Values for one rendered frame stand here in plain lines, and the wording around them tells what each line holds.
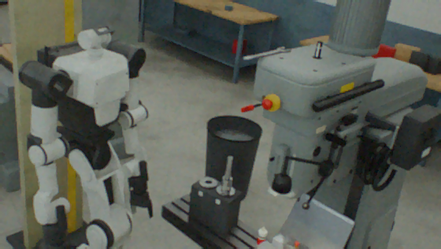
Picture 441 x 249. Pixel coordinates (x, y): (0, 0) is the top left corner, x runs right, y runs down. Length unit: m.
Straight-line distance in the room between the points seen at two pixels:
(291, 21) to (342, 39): 5.16
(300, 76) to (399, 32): 4.74
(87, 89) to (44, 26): 1.26
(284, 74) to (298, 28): 5.39
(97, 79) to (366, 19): 1.02
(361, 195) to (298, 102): 0.82
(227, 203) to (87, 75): 0.90
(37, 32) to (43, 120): 1.27
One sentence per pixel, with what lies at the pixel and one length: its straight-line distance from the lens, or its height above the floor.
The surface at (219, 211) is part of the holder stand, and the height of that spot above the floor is 1.03.
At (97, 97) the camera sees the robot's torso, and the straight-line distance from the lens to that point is 1.93.
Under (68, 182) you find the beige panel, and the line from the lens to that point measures 3.63.
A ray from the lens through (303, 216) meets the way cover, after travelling 2.57.
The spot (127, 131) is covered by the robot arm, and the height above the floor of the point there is 1.38.
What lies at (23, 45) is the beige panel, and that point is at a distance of 3.09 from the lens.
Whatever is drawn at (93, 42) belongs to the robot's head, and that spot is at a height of 1.84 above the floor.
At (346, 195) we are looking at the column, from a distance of 2.44.
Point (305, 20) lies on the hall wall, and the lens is 7.01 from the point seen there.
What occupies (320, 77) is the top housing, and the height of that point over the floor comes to 1.88.
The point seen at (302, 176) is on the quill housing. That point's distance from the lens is 1.97.
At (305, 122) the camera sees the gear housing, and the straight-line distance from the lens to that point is 1.81.
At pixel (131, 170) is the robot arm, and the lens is 2.32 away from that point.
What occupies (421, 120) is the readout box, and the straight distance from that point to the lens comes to 1.98.
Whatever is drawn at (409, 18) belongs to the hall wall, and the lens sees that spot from 6.32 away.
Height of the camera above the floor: 2.41
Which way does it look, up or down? 25 degrees down
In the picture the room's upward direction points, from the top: 7 degrees clockwise
